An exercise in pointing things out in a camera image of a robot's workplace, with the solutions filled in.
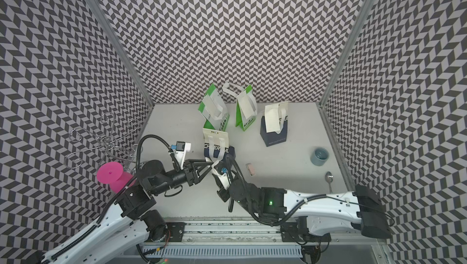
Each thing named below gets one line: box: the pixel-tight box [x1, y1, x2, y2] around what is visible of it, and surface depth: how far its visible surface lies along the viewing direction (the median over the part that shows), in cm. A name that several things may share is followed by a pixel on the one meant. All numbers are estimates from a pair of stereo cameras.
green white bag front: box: [198, 83, 230, 131], surface depth 96 cm
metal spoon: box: [324, 170, 334, 195], surface depth 89 cm
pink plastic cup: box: [96, 161, 134, 195], surface depth 60 cm
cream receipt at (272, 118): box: [264, 104, 281, 133], surface depth 86 cm
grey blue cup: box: [310, 147, 330, 167], surface depth 92 cm
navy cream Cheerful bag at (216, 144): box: [202, 127, 230, 163], surface depth 81 cm
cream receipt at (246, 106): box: [237, 90, 257, 120], surface depth 94 cm
